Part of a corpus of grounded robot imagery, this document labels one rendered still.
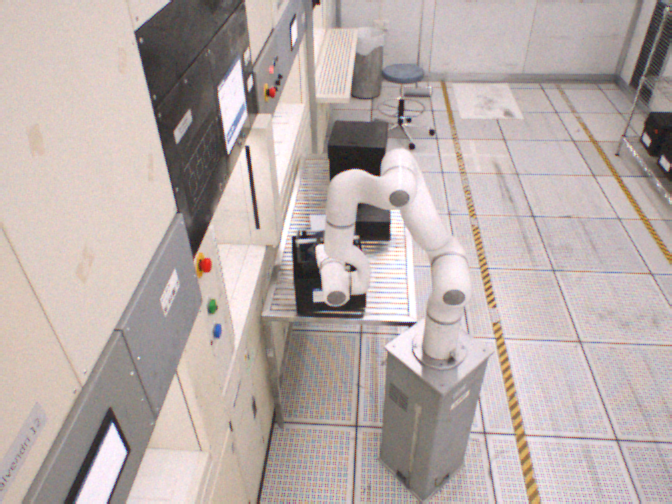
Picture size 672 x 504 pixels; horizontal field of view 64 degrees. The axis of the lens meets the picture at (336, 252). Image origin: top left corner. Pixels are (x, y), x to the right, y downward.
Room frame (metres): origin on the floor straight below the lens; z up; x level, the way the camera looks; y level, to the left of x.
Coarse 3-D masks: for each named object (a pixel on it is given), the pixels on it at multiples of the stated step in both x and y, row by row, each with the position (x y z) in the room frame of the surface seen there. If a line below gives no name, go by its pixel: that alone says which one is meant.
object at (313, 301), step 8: (296, 248) 1.75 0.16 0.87; (360, 248) 1.68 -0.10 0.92; (296, 256) 1.75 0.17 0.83; (296, 264) 1.75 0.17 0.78; (296, 272) 1.71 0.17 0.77; (296, 280) 1.48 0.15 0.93; (304, 280) 1.48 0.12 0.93; (312, 280) 1.48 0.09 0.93; (320, 280) 1.49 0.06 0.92; (296, 288) 1.48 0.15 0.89; (304, 288) 1.48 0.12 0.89; (312, 288) 1.48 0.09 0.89; (320, 288) 1.49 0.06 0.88; (296, 296) 1.48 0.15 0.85; (304, 296) 1.48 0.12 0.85; (312, 296) 1.48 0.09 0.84; (320, 296) 1.49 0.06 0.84; (352, 296) 1.50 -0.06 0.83; (360, 296) 1.50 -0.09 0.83; (296, 304) 1.48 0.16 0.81; (304, 304) 1.48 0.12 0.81; (312, 304) 1.48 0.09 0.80; (320, 304) 1.49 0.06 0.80; (344, 304) 1.49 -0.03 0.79; (352, 304) 1.50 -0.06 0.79; (360, 304) 1.50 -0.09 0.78; (304, 312) 1.48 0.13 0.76
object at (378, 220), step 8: (360, 208) 2.04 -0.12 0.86; (368, 208) 2.04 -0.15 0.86; (376, 208) 2.04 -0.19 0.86; (360, 216) 1.98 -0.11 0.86; (368, 216) 1.98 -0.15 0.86; (376, 216) 1.98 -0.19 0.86; (384, 216) 1.98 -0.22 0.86; (360, 224) 1.94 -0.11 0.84; (368, 224) 1.94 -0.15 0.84; (376, 224) 1.94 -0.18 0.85; (384, 224) 1.94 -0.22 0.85; (360, 232) 1.94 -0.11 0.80; (368, 232) 1.94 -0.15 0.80; (376, 232) 1.94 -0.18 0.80; (384, 232) 1.94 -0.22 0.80
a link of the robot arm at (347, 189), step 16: (336, 176) 1.32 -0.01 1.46; (352, 176) 1.29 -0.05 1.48; (368, 176) 1.26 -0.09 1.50; (384, 176) 1.24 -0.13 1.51; (400, 176) 1.22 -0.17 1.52; (336, 192) 1.28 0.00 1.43; (352, 192) 1.27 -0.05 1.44; (368, 192) 1.24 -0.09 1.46; (384, 192) 1.20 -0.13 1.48; (400, 192) 1.19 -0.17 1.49; (416, 192) 1.21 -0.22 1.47; (336, 208) 1.27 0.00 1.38; (352, 208) 1.28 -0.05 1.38; (384, 208) 1.21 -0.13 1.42; (400, 208) 1.20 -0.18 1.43; (336, 224) 1.27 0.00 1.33
